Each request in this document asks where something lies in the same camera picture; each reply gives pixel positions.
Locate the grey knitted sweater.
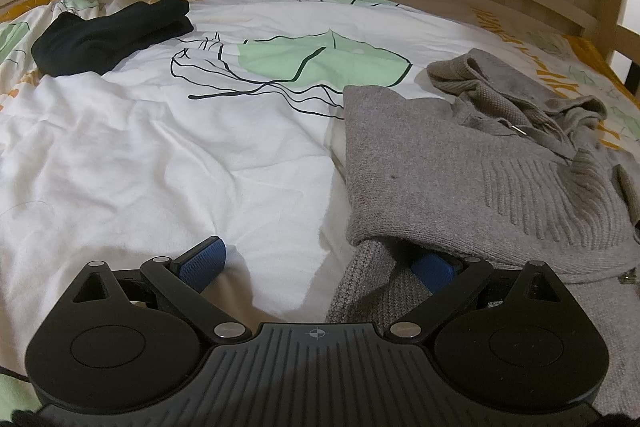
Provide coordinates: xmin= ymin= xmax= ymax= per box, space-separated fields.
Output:
xmin=325 ymin=48 xmax=640 ymax=418

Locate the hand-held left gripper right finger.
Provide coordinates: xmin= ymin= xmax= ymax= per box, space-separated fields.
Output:
xmin=389 ymin=253 xmax=564 ymax=344

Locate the black garment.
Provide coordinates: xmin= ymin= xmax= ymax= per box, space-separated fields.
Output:
xmin=31 ymin=0 xmax=194 ymax=77

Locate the white printed duvet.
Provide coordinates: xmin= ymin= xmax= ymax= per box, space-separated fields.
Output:
xmin=0 ymin=0 xmax=640 ymax=390

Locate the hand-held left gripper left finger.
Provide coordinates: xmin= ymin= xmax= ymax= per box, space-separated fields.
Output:
xmin=72 ymin=235 xmax=247 ymax=344

